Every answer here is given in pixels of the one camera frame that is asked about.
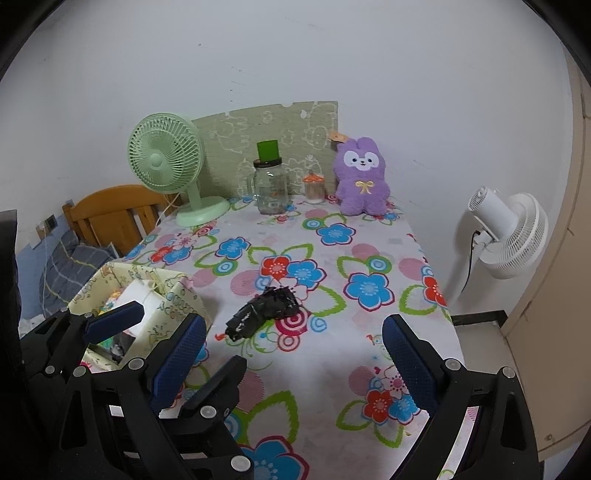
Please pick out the purple plush rabbit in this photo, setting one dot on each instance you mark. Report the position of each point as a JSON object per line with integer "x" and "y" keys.
{"x": 362, "y": 189}

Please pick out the beige cabinet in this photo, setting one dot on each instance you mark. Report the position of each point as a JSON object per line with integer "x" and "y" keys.
{"x": 545, "y": 323}

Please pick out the small jar with orange lid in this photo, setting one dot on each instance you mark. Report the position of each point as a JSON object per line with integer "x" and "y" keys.
{"x": 314, "y": 189}

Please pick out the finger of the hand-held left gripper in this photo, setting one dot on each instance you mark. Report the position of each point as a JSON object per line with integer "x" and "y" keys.
{"x": 221, "y": 383}
{"x": 115, "y": 318}

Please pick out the wall outlet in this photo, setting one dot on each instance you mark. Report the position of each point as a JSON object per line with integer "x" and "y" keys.
{"x": 51, "y": 223}

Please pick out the green cartoon board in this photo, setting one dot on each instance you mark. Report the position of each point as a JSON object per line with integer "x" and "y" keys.
{"x": 231, "y": 134}

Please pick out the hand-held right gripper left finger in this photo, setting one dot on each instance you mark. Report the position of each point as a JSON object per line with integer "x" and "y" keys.
{"x": 180, "y": 360}

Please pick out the black plastic bag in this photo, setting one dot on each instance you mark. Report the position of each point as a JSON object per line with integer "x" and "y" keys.
{"x": 263, "y": 309}

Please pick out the glass jar with green cap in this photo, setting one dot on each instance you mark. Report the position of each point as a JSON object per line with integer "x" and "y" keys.
{"x": 272, "y": 191}

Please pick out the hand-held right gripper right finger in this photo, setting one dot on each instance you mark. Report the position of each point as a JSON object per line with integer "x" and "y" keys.
{"x": 408, "y": 364}

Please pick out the green desk fan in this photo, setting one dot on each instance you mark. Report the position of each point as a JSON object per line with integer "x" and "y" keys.
{"x": 161, "y": 154}

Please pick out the white standing fan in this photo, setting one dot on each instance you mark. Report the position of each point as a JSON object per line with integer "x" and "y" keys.
{"x": 517, "y": 230}

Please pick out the yellow cartoon fabric storage box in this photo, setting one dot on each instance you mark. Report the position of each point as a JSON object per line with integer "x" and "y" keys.
{"x": 184, "y": 300}

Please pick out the wooden bed headboard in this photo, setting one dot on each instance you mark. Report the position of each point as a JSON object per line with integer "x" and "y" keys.
{"x": 111, "y": 212}

